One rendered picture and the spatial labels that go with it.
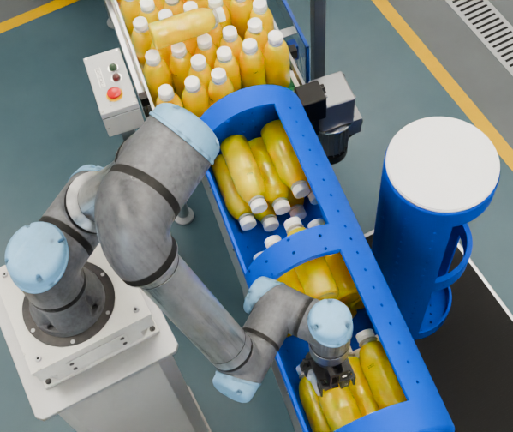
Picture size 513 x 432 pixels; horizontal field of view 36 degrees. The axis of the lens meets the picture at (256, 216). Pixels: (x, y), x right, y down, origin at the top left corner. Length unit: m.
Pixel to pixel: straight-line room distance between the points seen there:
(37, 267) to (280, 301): 0.43
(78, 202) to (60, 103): 2.13
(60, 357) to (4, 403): 1.41
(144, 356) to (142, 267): 0.60
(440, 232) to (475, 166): 0.18
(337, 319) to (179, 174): 0.41
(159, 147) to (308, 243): 0.63
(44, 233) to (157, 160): 0.43
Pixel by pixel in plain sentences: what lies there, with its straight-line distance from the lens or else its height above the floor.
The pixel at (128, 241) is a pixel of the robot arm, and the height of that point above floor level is 1.77.
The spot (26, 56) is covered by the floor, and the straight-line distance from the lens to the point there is 3.80.
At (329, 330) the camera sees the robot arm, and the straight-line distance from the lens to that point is 1.36.
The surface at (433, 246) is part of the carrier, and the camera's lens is 2.12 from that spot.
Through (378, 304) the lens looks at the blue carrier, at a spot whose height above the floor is 1.21.
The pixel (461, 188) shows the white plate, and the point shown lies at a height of 1.04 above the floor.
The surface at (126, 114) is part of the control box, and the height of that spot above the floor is 1.07.
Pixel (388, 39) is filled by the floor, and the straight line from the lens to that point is 3.63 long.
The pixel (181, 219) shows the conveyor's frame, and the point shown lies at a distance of 3.13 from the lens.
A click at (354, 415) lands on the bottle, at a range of 1.65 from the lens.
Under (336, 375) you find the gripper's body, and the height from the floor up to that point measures 1.30.
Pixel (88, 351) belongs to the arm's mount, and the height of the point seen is 1.22.
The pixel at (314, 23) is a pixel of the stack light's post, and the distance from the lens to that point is 2.49.
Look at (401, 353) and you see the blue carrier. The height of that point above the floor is 1.21.
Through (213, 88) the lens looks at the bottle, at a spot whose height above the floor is 1.06.
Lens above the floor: 2.73
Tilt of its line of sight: 61 degrees down
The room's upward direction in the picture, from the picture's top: 8 degrees counter-clockwise
